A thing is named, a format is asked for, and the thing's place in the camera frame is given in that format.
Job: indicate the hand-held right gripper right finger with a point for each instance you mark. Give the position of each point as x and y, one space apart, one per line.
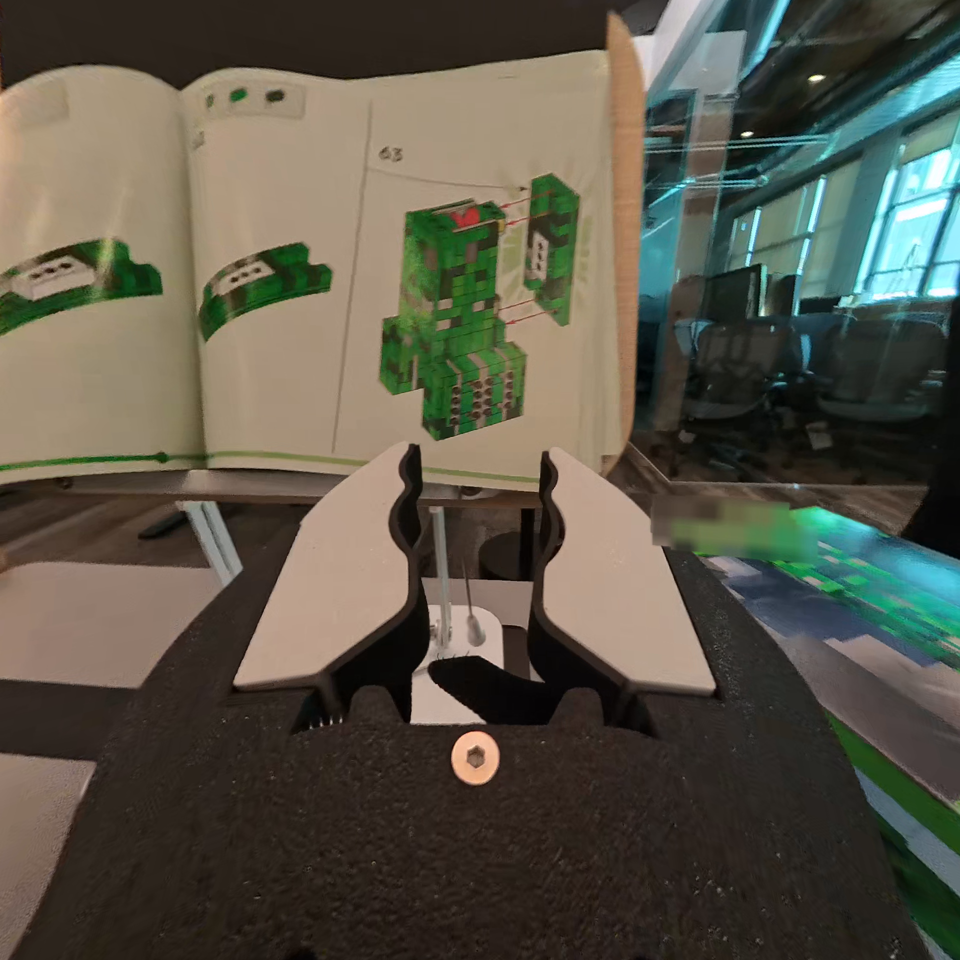
622 585

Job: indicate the open lego instruction booklet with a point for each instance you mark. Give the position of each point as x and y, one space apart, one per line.
262 337

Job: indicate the grey mesh office chair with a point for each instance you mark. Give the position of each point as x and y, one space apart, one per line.
742 375
877 375

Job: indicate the green lego set box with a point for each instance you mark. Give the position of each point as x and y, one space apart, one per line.
900 675

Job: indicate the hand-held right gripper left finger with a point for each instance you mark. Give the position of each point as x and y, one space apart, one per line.
337 585

